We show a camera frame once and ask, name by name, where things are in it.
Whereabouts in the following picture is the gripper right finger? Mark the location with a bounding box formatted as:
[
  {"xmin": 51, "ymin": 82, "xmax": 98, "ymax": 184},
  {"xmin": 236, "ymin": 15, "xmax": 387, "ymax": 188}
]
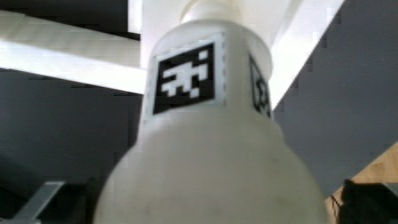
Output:
[{"xmin": 330, "ymin": 180, "xmax": 398, "ymax": 224}]

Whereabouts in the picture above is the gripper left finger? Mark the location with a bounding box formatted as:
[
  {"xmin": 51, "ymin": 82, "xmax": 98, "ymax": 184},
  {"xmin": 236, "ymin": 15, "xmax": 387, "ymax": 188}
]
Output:
[{"xmin": 5, "ymin": 178, "xmax": 105, "ymax": 224}]

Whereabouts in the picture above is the white lamp bulb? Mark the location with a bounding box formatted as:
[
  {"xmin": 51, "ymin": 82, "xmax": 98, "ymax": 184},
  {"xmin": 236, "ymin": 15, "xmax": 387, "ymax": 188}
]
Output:
[{"xmin": 92, "ymin": 0, "xmax": 329, "ymax": 224}]

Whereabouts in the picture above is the white frame wall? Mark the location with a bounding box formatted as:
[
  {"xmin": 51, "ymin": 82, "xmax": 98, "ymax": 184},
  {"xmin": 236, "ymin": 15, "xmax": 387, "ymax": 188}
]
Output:
[{"xmin": 0, "ymin": 0, "xmax": 345, "ymax": 111}]

